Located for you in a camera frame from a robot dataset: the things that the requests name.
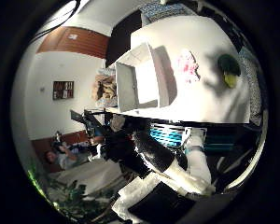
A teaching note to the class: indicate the pink plush toy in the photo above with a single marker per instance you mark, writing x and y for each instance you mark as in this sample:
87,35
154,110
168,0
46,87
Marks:
187,67

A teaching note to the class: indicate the white open box container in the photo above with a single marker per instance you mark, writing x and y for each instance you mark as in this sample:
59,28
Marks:
126,84

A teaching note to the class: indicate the teal striped bin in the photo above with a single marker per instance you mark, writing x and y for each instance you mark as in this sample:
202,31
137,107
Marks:
166,135

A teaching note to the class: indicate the black monitor on stand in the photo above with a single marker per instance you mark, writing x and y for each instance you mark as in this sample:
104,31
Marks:
87,123

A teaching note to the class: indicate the person in grey shirt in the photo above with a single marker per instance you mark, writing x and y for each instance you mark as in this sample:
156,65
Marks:
65,158

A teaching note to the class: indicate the green and yellow broccoli plush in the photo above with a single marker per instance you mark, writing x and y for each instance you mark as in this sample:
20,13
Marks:
228,67

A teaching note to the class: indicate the grey patterned cushion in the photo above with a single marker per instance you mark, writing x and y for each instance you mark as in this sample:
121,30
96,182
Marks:
255,84

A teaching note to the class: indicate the blue patterned rug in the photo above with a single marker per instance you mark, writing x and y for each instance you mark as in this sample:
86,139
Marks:
160,9

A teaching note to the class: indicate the dark framed wall picture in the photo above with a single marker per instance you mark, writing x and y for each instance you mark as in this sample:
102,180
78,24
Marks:
63,90

